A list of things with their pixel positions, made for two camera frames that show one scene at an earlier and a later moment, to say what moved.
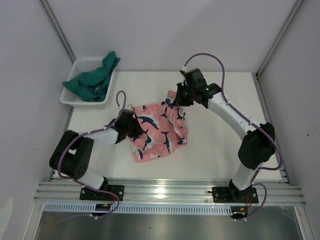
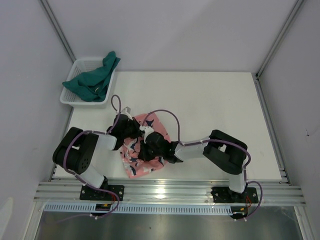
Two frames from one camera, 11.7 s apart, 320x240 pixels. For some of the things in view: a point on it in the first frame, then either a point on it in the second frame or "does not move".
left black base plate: x=87 y=194 does not move
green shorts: x=93 y=86 does not move
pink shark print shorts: x=165 y=126 -> x=130 y=148
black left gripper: x=139 y=130 does not move
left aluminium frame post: x=59 y=30 does not move
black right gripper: x=179 y=101 -> x=144 y=154
